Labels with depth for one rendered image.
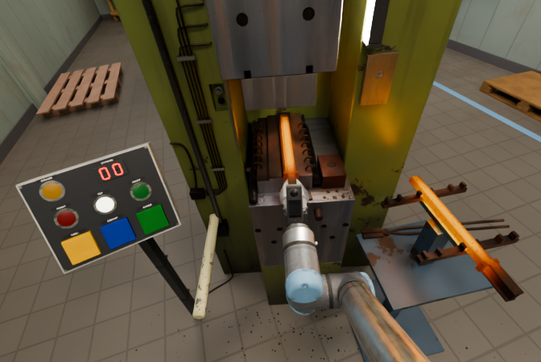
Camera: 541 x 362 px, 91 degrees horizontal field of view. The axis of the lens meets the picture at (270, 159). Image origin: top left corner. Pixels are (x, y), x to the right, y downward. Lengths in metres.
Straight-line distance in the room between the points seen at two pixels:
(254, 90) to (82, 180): 0.54
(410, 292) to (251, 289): 0.98
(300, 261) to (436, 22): 0.75
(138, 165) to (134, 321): 1.25
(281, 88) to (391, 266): 0.80
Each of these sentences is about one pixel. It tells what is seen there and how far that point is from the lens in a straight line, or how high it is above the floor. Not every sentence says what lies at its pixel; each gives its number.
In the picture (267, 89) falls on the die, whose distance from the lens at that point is 0.74.
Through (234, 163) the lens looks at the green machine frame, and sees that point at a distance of 1.08.
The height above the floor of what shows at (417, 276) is 0.65.
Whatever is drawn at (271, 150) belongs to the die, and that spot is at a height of 0.99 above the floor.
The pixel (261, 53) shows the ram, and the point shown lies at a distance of 0.70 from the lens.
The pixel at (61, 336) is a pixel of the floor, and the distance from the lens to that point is 2.17.
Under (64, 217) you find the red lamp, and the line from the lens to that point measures 0.94.
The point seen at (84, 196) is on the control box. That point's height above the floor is 1.13.
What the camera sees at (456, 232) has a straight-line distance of 1.00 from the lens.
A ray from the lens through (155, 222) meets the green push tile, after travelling 0.91.
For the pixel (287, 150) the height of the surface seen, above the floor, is 1.02.
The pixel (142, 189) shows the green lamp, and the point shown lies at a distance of 0.89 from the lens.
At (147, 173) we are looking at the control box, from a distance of 0.88.
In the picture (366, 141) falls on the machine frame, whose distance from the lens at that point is 1.08.
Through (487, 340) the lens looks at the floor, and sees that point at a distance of 1.97.
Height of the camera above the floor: 1.66
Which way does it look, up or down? 41 degrees down
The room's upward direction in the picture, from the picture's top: 6 degrees counter-clockwise
